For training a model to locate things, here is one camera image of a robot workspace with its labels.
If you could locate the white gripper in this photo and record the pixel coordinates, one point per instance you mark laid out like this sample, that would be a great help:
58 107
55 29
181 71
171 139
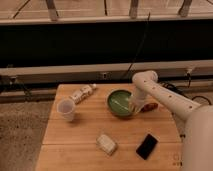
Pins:
137 100

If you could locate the green ceramic bowl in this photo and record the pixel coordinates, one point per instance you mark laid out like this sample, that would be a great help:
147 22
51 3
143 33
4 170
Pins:
118 103

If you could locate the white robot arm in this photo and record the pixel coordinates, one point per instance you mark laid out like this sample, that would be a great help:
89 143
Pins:
197 148

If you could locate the red brown snack item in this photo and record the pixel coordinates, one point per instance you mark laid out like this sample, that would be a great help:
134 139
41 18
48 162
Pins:
149 107

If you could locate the black smartphone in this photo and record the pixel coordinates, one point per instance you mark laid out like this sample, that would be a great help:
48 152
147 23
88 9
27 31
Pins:
147 146

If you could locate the white plastic bottle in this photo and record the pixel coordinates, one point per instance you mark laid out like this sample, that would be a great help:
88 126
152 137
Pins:
84 92

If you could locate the white wrapped snack bar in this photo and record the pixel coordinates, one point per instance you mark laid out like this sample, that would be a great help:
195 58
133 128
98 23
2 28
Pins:
107 144

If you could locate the clear plastic cup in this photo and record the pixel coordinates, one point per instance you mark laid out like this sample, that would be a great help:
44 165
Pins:
66 108

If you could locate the metal wall rail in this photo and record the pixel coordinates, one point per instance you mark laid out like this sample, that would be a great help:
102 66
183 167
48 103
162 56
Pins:
93 72

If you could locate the metal frame leg middle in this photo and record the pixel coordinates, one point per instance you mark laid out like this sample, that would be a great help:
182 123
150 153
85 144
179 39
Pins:
133 9

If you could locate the metal frame leg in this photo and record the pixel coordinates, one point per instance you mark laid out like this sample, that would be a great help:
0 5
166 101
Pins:
52 10
133 9

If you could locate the metal frame leg left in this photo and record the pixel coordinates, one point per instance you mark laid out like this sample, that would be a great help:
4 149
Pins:
52 10

